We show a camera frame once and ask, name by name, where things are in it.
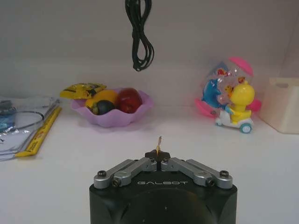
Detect purple scalloped fruit bowl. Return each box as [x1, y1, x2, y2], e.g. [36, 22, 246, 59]
[71, 87, 154, 128]

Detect yellow duck scooter toy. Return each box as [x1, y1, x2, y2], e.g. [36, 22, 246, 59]
[194, 56, 262, 134]

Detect cream plastic box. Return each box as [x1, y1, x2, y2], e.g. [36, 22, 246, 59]
[258, 77, 299, 134]

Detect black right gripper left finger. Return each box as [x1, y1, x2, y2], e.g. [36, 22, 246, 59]
[93, 151, 159, 189]

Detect dark purple mangosteen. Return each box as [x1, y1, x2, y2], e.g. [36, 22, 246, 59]
[93, 100, 116, 116]

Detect small yellow wrapper scrap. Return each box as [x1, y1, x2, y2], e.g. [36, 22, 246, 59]
[156, 136, 164, 155]

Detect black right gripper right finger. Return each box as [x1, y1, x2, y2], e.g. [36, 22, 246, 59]
[158, 151, 234, 189]

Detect yellow snack packet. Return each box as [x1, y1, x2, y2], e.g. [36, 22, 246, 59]
[59, 83, 107, 99]

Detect red apple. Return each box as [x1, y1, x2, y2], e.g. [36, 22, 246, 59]
[116, 87, 143, 113]

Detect clear plastic document bag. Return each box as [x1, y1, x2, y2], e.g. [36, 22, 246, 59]
[0, 95, 61, 161]

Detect black looped cable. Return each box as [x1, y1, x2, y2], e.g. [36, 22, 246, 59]
[125, 0, 155, 72]

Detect yellow mango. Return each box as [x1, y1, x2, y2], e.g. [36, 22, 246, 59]
[85, 90, 119, 110]

